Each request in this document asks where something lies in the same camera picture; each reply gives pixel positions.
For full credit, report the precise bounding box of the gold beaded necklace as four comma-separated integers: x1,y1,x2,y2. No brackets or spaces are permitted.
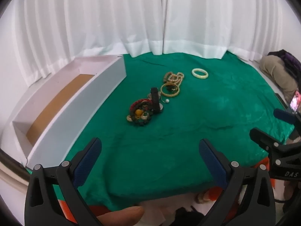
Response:
164,72,185,86

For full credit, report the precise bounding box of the pale jade bangle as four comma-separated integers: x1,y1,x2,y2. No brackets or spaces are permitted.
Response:
191,68,209,79

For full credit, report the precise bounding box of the thin gold bangle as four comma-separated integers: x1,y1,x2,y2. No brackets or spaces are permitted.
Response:
160,82,180,97

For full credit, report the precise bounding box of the pile of colourful bracelets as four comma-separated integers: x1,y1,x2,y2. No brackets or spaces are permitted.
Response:
126,98,156,128

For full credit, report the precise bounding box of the orange and white blanket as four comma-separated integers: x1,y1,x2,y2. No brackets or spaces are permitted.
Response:
56,157,301,226

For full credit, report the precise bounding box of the beige and purple clothing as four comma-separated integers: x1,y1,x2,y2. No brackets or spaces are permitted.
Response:
259,49,301,104

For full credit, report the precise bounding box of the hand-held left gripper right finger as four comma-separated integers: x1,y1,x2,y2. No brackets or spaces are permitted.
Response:
199,138,276,226

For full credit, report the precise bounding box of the white curtain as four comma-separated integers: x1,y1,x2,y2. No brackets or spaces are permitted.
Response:
9,0,165,86
161,0,291,63

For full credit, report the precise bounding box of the red beaded bracelet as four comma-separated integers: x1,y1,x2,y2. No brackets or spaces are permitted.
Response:
131,98,153,110

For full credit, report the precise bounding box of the smartphone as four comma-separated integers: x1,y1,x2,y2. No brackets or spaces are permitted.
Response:
289,92,301,113

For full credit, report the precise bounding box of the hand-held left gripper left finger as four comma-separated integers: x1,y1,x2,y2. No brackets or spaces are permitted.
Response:
24,137,102,226

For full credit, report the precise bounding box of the green cloth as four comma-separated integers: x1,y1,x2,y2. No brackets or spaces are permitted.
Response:
26,52,295,212

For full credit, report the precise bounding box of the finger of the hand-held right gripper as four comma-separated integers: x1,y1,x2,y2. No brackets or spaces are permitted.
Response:
273,108,301,126
249,127,286,154

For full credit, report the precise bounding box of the white cardboard box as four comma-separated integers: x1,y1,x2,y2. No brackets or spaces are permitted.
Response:
12,55,128,170

